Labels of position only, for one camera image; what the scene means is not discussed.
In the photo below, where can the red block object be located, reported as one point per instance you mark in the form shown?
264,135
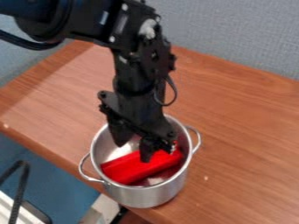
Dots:
128,169

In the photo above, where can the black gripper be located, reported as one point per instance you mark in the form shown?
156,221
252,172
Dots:
136,115

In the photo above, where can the stainless steel metal pot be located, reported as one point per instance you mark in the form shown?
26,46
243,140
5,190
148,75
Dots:
159,188

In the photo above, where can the white table bracket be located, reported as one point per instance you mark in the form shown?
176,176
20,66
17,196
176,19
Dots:
103,212

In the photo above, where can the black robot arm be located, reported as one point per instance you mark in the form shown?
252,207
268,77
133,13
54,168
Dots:
125,26

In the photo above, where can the white device with black edge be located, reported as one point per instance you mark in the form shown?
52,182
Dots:
29,214

